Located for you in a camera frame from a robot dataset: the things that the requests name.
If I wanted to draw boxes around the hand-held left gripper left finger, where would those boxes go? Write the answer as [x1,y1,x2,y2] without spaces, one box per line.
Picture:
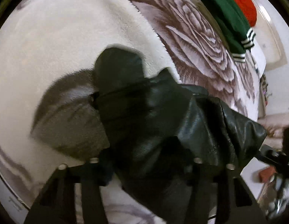
[23,157,110,224]

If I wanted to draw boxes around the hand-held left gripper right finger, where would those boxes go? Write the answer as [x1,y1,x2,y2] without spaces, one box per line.
[184,157,267,224]

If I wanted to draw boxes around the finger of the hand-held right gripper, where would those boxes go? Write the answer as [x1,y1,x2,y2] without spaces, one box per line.
[257,144,287,167]

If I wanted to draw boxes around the floral bed blanket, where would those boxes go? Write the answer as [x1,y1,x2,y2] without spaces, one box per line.
[0,0,267,224]

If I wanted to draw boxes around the person's right forearm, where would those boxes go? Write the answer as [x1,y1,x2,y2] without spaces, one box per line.
[258,113,289,138]

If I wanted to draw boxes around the red knitted garment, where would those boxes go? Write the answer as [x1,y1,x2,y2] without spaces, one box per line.
[189,0,257,27]

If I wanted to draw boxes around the black leather jacket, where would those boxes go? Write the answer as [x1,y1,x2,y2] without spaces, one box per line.
[92,47,268,224]

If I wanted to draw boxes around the green garment with white stripes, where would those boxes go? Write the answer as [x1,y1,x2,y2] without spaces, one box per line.
[197,0,256,63]

